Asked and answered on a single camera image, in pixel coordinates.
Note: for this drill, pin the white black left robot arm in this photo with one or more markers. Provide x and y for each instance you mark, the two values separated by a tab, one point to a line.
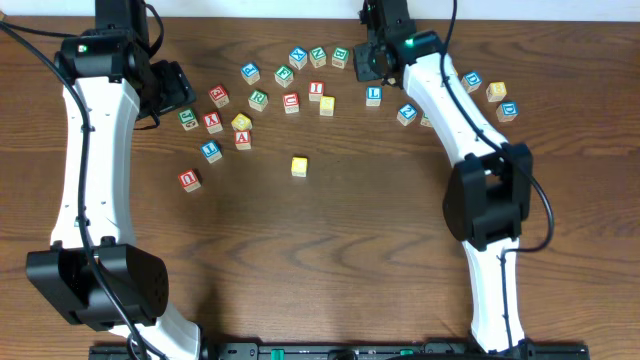
93	273

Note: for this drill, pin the yellow block near A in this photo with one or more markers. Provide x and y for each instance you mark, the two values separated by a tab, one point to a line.
241	122

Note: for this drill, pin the red u block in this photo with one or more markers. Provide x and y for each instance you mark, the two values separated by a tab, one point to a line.
291	103
189	180

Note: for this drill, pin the blue 2 block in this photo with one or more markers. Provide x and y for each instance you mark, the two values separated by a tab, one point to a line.
406	114

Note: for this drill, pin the red X block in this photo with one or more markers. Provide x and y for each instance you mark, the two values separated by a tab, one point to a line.
213	122

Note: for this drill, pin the red E block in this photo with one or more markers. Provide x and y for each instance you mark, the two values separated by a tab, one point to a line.
219	96

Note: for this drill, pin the green Z block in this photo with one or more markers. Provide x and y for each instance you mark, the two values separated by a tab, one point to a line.
425	121

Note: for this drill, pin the yellow C block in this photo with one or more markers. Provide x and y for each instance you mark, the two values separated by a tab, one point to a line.
299	166

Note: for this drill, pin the green J block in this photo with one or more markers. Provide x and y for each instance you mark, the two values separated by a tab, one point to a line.
188	119

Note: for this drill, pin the red U block upper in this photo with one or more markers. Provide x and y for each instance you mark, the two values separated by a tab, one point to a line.
291	103

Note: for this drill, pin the blue D block lower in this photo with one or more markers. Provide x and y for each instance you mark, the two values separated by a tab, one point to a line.
507	111

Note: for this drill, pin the blue P block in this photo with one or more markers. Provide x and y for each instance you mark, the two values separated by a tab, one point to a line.
250	73

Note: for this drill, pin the red I block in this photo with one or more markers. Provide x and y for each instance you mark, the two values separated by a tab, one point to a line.
316	91

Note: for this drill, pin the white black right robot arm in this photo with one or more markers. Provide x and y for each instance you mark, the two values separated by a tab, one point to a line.
488	193

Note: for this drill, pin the green R block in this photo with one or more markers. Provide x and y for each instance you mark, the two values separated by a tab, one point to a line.
258	100

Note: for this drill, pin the blue X block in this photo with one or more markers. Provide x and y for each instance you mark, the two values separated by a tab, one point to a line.
298	57

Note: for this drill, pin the blue d block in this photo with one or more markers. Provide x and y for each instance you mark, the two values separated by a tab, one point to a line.
507	111
471	81

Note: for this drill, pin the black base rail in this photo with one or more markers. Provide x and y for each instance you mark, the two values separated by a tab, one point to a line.
439	349

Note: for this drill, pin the blue D block upper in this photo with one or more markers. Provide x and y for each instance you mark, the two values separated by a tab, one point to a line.
471	81

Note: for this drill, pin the green F block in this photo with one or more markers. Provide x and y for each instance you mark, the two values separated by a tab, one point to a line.
284	76

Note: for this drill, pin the yellow S block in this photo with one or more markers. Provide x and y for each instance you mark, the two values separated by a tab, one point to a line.
327	106

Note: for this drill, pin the blue J block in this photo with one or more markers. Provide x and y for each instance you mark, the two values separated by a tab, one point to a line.
211	151

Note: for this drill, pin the red A block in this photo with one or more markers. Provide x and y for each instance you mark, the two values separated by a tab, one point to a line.
243	140

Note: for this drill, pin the green B block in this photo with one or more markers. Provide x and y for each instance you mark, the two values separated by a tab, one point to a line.
340	57

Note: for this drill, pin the green N block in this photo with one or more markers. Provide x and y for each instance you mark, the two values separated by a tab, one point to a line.
318	57

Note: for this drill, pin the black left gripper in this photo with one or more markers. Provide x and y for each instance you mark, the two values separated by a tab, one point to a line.
176	89

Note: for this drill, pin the yellow 8 block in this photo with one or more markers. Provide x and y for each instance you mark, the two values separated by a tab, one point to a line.
496	92

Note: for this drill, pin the blue L block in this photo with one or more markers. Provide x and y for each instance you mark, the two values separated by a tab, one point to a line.
373	96

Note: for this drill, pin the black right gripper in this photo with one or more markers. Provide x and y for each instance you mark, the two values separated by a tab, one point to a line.
363	62

